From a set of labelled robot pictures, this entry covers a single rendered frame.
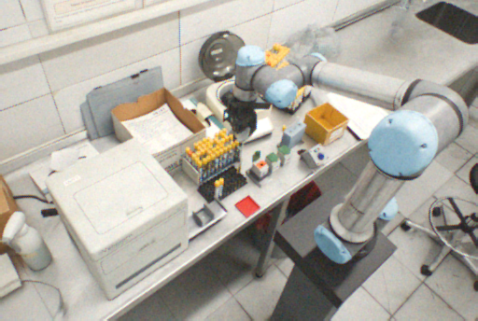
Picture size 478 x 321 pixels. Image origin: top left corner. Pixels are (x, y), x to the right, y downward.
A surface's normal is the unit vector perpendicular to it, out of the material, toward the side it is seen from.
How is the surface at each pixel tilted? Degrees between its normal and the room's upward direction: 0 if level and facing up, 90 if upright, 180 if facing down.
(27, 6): 90
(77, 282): 0
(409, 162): 82
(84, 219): 0
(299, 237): 4
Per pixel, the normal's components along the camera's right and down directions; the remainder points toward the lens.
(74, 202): 0.10, -0.66
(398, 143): -0.73, 0.35
